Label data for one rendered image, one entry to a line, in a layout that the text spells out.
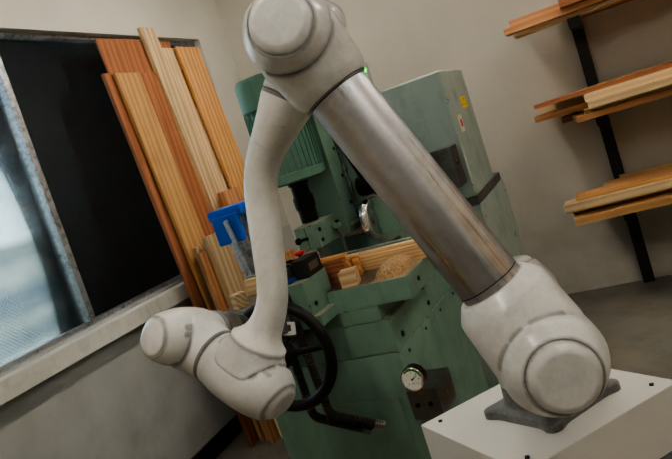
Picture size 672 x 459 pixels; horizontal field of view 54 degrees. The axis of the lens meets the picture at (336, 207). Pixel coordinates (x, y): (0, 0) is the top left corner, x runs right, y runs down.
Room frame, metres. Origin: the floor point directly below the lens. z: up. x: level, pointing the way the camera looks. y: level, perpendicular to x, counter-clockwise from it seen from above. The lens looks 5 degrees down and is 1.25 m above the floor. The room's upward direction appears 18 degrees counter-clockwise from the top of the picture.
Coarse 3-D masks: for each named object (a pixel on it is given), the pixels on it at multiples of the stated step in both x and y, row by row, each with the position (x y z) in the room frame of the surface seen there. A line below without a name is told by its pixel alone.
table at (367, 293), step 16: (368, 272) 1.78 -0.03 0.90; (416, 272) 1.66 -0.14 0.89; (432, 272) 1.76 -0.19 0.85; (336, 288) 1.71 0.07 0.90; (352, 288) 1.66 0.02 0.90; (368, 288) 1.64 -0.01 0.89; (384, 288) 1.62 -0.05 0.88; (400, 288) 1.60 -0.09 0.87; (416, 288) 1.63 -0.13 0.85; (336, 304) 1.69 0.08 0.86; (352, 304) 1.67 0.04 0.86; (368, 304) 1.65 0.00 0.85; (320, 320) 1.61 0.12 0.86
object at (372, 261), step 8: (400, 248) 1.76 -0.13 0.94; (408, 248) 1.75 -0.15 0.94; (416, 248) 1.74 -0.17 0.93; (368, 256) 1.80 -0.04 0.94; (376, 256) 1.79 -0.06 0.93; (384, 256) 1.78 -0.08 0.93; (416, 256) 1.74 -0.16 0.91; (424, 256) 1.73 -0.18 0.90; (368, 264) 1.81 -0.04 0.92; (376, 264) 1.80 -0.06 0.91
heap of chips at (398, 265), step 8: (392, 256) 1.70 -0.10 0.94; (400, 256) 1.68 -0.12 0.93; (408, 256) 1.70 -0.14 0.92; (384, 264) 1.66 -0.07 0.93; (392, 264) 1.64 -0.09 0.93; (400, 264) 1.64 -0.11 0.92; (408, 264) 1.66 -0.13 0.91; (384, 272) 1.64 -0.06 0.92; (392, 272) 1.62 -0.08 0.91; (400, 272) 1.62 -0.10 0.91; (376, 280) 1.64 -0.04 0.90
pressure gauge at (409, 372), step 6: (408, 366) 1.57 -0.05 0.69; (414, 366) 1.56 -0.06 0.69; (420, 366) 1.57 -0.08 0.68; (402, 372) 1.56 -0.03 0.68; (408, 372) 1.56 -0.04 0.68; (414, 372) 1.55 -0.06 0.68; (420, 372) 1.54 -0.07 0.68; (426, 372) 1.57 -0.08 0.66; (402, 378) 1.57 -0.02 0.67; (408, 378) 1.56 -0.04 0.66; (414, 378) 1.55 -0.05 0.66; (420, 378) 1.55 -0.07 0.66; (426, 378) 1.56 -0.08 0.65; (402, 384) 1.57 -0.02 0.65; (408, 384) 1.56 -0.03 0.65; (414, 384) 1.56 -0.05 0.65; (420, 384) 1.55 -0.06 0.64; (414, 390) 1.56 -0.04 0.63; (420, 390) 1.57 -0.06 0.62
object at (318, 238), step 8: (328, 216) 1.91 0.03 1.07; (304, 224) 1.89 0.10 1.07; (312, 224) 1.82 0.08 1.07; (320, 224) 1.85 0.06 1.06; (328, 224) 1.89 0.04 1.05; (296, 232) 1.85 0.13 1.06; (304, 232) 1.83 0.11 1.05; (312, 232) 1.82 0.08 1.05; (320, 232) 1.84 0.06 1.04; (328, 232) 1.88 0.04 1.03; (336, 232) 1.92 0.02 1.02; (312, 240) 1.83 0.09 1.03; (320, 240) 1.82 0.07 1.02; (328, 240) 1.86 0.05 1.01; (304, 248) 1.84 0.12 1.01; (312, 248) 1.83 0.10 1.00; (320, 248) 1.87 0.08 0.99
